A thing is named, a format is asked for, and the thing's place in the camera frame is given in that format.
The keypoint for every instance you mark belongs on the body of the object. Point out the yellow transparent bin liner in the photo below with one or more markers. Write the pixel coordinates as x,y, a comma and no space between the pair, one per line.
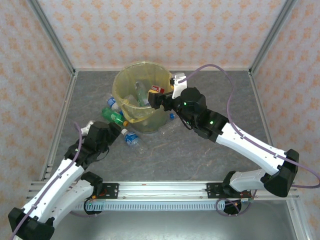
130,75

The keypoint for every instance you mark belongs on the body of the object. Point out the aluminium frame post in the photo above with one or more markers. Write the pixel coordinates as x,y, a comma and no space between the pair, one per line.
51,33
273,32

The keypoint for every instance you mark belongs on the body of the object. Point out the grey metal panel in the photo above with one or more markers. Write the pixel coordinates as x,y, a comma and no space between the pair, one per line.
160,227

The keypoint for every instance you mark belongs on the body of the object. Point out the aluminium table edge profile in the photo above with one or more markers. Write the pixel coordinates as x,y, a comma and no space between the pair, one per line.
260,105
62,117

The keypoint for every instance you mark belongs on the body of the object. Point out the olive plastic bin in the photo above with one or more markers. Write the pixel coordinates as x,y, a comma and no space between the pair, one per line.
150,122

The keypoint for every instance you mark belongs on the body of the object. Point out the pepsi label bottle blue cap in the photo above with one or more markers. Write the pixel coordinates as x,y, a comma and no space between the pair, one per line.
172,115

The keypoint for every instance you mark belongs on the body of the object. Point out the clear bottle blue label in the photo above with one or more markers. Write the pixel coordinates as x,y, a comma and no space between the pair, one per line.
131,139
111,102

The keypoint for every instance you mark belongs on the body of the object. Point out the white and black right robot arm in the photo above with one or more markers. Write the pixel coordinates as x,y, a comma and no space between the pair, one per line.
250,147

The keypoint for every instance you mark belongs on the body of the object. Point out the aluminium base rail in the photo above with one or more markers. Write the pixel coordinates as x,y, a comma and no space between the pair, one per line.
162,190

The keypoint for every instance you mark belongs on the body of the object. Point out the green bottle orange cap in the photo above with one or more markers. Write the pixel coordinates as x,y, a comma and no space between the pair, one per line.
113,117

